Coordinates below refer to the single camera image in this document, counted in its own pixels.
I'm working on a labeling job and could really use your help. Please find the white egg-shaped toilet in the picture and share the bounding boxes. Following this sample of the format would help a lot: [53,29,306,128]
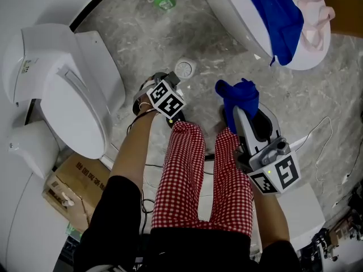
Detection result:
[7,120,60,180]

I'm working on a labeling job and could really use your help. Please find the round white brush holder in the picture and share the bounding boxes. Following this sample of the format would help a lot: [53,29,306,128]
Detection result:
[174,58,197,79]

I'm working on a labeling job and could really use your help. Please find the tall green bottle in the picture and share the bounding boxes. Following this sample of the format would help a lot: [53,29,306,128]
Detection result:
[65,222,83,239]

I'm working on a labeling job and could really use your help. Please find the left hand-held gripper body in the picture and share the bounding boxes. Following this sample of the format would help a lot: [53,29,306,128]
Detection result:
[132,74,187,119]

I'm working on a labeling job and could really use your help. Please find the person's left forearm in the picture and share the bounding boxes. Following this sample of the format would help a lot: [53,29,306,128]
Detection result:
[109,106,158,186]

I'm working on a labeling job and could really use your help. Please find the large torn cardboard box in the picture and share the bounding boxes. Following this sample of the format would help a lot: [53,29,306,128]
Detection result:
[41,152,110,233]

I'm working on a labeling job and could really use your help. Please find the plain brown cardboard box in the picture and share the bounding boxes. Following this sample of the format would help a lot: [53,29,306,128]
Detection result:
[323,0,363,39]

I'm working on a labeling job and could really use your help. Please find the person's right forearm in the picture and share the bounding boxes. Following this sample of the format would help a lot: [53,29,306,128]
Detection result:
[254,191,290,250]

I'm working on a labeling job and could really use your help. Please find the thin white cable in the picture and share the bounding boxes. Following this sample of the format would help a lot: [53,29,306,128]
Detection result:
[289,116,333,194]

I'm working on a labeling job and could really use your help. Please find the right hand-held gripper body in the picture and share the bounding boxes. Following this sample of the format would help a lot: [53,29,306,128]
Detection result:
[237,137,301,194]

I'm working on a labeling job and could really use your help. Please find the person's left black slipper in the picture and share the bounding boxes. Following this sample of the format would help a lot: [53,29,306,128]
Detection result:
[166,114,188,130]

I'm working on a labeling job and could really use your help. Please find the small white bottle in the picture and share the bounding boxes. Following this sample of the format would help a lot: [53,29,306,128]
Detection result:
[58,193,75,208]

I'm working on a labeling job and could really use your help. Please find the white flat-lid smart toilet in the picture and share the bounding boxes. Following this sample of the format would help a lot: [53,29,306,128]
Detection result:
[198,0,332,71]

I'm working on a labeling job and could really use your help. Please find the squat green bottle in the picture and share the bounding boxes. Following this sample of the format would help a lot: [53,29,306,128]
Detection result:
[151,0,176,11]

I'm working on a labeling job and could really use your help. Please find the white toilet with tank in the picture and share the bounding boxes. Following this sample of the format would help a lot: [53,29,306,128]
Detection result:
[1,23,126,160]

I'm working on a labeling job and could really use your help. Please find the long blue cloth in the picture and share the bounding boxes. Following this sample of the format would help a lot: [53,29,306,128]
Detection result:
[243,0,305,67]

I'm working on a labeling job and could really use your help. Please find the white rectangular platform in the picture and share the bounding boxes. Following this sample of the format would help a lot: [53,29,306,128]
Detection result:
[279,183,327,249]

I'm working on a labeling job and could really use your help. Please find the red checked trousers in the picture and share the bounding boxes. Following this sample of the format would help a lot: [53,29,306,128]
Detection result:
[151,121,254,236]

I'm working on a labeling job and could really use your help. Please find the person's black shirt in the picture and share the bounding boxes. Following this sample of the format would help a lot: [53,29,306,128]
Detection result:
[73,175,301,272]

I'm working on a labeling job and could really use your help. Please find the dark window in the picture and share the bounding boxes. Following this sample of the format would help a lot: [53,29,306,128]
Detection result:
[53,233,83,272]

